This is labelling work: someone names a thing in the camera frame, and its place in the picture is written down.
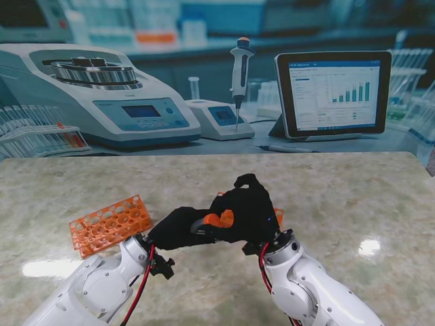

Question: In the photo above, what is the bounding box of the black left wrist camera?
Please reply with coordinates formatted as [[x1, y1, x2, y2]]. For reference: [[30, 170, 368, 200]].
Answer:
[[149, 254, 176, 281]]

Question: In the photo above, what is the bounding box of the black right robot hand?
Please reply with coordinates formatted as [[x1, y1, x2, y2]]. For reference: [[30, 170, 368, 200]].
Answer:
[[198, 173, 283, 246]]

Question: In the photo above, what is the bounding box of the orange test tube rack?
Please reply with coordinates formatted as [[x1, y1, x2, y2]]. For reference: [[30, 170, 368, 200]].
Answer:
[[69, 194, 153, 259], [216, 192, 285, 229]]

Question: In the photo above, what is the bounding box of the printed laboratory backdrop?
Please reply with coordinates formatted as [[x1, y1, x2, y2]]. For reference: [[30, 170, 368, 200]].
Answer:
[[0, 0, 435, 177]]

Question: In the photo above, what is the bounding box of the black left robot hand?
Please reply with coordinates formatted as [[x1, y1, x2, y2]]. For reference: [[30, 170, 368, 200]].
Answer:
[[147, 206, 218, 252]]

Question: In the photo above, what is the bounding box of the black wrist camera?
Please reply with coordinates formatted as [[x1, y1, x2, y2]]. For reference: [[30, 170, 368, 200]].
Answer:
[[149, 254, 176, 281], [241, 240, 268, 257]]

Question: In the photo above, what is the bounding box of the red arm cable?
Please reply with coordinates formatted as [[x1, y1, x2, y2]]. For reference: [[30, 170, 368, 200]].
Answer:
[[118, 244, 156, 326], [258, 241, 300, 326]]

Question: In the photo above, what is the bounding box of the red left arm cable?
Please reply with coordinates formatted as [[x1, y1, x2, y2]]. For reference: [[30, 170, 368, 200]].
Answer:
[[118, 244, 156, 326]]

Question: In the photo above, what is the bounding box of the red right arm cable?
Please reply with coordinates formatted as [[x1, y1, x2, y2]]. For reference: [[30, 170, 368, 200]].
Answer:
[[258, 241, 300, 326]]

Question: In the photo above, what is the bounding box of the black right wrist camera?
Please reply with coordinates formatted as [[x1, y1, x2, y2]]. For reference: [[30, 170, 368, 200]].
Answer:
[[241, 240, 268, 257]]

